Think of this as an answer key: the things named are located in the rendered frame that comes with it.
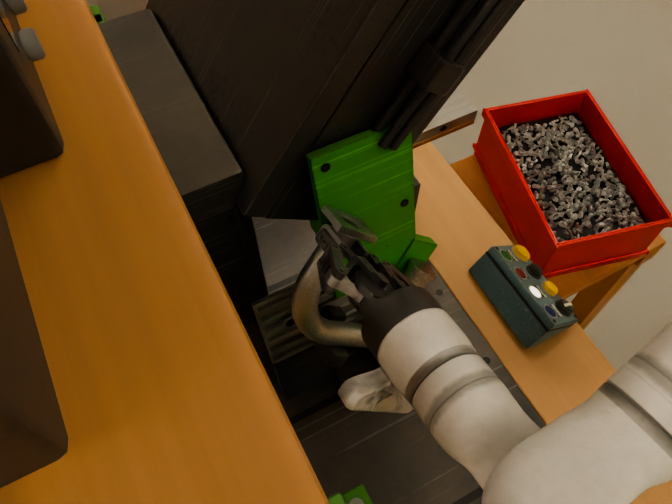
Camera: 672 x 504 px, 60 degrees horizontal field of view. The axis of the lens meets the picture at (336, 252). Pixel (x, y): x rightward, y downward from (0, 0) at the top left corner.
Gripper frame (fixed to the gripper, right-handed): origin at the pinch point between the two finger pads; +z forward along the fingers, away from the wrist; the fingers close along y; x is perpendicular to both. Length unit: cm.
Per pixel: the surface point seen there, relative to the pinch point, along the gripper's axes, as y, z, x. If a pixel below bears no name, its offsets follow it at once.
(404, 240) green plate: -11.1, 2.9, -1.9
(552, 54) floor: -175, 136, -55
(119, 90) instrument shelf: 33.3, -17.5, -11.4
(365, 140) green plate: 3.0, 2.9, -10.3
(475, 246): -38.3, 12.7, -1.5
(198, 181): 13.1, 8.8, 2.3
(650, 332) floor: -158, 22, 5
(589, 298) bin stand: -84, 13, -1
